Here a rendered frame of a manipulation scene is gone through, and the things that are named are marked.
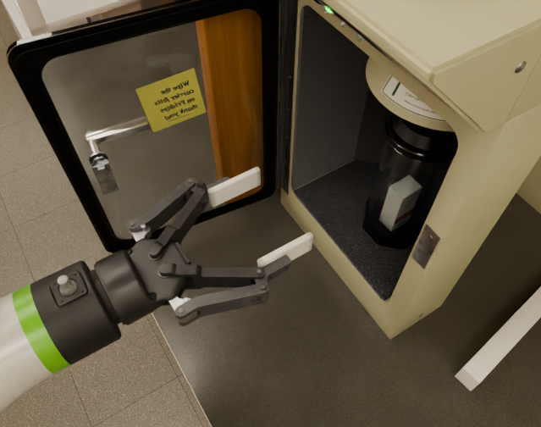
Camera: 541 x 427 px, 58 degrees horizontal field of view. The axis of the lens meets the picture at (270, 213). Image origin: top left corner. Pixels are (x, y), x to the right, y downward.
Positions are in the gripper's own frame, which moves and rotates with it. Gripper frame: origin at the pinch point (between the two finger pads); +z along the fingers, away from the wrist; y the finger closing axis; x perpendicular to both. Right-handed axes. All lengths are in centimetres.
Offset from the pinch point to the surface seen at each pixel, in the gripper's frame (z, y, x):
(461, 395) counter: 17.2, -26.3, 27.8
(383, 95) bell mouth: 15.0, 0.4, -10.8
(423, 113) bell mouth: 16.3, -4.4, -11.3
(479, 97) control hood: 7.9, -14.3, -24.5
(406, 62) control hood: 1.9, -12.3, -28.6
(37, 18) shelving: -8, 102, 27
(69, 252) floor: -32, 100, 122
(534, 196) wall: 57, -6, 28
